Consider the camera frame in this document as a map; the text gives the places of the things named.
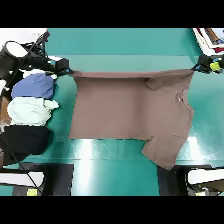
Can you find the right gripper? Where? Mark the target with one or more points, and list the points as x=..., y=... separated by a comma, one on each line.
x=204, y=64

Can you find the blue garment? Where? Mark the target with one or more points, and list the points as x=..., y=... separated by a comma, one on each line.
x=33, y=86

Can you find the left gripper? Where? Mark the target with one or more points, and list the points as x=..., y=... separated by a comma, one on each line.
x=62, y=66

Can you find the pale green garment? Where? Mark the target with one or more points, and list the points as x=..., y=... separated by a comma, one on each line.
x=30, y=110

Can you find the white garment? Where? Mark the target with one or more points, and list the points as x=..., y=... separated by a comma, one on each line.
x=37, y=71

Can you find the brown T-shirt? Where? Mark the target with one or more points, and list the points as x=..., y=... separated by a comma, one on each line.
x=126, y=106

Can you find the black garment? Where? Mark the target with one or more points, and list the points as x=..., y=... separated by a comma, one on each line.
x=23, y=140

